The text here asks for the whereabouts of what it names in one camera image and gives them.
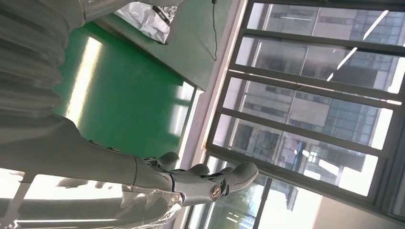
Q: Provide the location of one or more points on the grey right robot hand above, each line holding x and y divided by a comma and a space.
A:
79, 151

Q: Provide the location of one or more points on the window wall with dark frames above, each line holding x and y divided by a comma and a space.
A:
316, 41

